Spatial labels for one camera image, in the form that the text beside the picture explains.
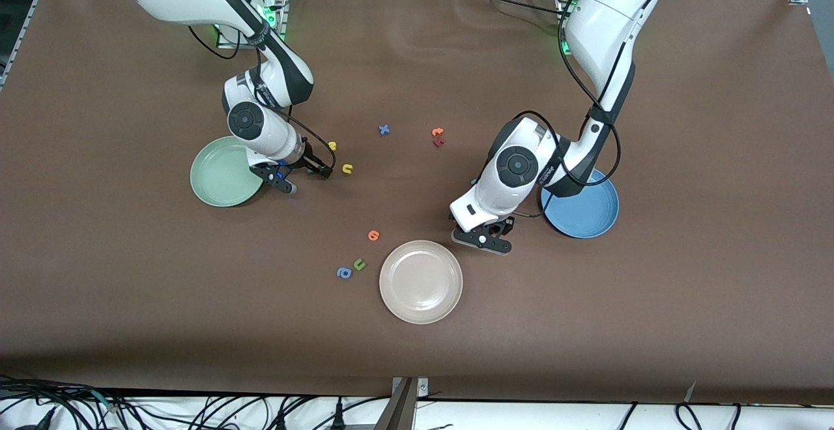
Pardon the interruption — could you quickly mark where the green plate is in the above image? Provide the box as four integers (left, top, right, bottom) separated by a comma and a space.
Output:
190, 136, 265, 208

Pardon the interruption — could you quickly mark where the blue plate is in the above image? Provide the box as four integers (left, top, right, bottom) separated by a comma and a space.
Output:
540, 168, 620, 240

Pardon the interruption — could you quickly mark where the beige plate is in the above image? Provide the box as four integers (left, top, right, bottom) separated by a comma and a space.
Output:
379, 240, 464, 325

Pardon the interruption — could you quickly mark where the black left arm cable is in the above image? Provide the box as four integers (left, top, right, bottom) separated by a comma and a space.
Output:
511, 0, 623, 219

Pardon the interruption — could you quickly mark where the metal table edge bracket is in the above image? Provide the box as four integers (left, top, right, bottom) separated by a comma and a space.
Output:
375, 377, 431, 430

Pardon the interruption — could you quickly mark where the black looped cable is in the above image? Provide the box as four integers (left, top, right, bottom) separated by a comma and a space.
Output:
674, 403, 743, 430

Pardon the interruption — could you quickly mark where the long aluminium frame rail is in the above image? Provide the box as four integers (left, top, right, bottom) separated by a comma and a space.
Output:
0, 0, 66, 92

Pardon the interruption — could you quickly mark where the tangled black cable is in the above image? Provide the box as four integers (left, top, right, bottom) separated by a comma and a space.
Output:
0, 375, 131, 430

